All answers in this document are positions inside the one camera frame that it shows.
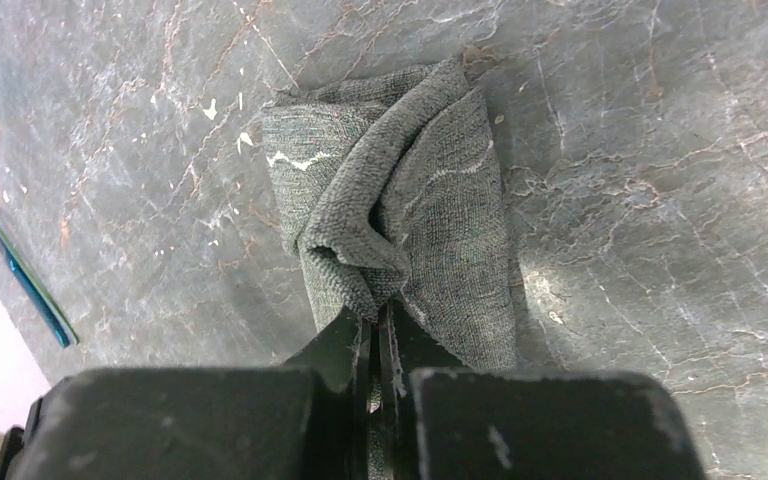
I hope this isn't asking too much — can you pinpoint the blue plastic knife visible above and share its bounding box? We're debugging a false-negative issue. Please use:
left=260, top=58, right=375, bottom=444
left=0, top=182, right=74, bottom=349

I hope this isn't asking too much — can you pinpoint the grey cloth napkin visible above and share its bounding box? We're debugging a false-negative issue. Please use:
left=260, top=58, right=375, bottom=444
left=262, top=60, right=517, bottom=479

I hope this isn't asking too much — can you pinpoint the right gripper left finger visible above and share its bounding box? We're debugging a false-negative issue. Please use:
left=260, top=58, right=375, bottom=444
left=9, top=311, right=371, bottom=479

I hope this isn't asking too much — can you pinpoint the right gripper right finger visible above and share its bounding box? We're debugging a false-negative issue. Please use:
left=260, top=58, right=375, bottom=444
left=377, top=301, right=705, bottom=479

